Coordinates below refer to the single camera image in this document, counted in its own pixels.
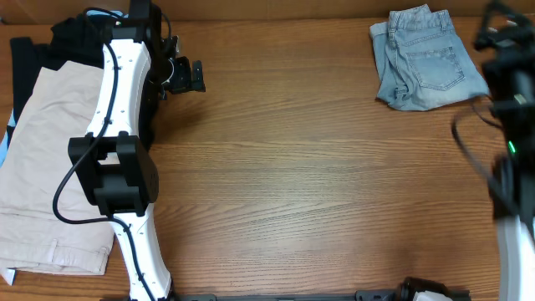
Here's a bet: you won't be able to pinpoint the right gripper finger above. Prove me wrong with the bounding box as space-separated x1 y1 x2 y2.
481 0 533 31
473 26 507 51

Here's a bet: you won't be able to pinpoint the light blue denim shorts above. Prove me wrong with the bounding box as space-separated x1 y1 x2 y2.
369 4 490 111

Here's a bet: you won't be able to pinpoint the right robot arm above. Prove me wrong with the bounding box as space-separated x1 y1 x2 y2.
474 1 534 300

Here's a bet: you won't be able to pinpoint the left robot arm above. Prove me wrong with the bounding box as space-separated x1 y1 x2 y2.
59 21 206 301

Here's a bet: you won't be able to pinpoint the black garment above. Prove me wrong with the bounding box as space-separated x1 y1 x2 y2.
9 14 162 154

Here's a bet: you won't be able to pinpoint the light blue garment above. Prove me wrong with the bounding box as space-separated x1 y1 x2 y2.
1 14 114 276

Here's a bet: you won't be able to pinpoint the beige folded shorts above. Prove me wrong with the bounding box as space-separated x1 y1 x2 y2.
1 62 114 275

